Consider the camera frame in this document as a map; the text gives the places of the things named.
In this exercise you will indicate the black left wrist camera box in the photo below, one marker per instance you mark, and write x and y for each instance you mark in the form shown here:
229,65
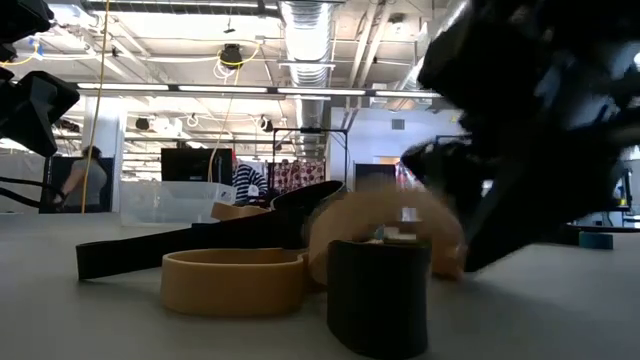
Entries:
22,17

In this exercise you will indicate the black partition panel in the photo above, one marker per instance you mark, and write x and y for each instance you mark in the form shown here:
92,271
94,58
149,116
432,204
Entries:
109,200

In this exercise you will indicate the black monitor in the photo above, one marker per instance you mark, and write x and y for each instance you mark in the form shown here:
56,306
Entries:
190,165

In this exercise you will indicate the teal rubber band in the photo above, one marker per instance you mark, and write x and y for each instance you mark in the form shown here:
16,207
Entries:
596,241

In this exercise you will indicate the long black rubber band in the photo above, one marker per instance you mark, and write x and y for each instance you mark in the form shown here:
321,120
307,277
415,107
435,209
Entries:
150,247

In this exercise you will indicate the black curtain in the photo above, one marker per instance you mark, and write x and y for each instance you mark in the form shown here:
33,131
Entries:
375,175

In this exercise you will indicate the red patterned cloth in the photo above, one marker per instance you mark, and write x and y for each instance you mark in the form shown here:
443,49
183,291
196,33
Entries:
300,172

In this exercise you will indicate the large tan rubber band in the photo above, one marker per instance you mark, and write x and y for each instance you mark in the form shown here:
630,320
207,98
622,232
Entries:
350,220

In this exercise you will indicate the person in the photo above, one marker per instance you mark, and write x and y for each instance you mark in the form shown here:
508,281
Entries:
247,182
85,180

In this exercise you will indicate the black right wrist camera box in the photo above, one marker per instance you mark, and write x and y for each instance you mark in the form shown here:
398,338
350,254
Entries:
480,60

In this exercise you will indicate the clear plastic bin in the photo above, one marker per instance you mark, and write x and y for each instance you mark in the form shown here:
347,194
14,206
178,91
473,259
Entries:
170,205

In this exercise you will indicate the black clothes rack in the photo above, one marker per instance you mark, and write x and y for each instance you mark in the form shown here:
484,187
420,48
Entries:
310,130

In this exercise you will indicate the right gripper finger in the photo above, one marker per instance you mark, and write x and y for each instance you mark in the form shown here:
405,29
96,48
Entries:
450,172
540,210

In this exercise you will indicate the long ceiling light bar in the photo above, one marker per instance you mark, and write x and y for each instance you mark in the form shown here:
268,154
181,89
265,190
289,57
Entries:
225,89

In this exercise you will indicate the black aluminium table frame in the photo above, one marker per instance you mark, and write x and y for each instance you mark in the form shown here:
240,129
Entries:
620,228

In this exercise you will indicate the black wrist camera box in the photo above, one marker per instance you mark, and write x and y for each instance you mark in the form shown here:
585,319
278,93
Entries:
22,17
480,60

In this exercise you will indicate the short wide black rubber band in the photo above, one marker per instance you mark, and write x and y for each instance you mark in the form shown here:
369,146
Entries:
377,300

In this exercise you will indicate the grey wall vent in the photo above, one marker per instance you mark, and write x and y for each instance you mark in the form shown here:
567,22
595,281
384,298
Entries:
398,124

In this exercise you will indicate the silver air duct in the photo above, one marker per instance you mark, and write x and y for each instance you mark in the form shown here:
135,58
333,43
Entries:
305,40

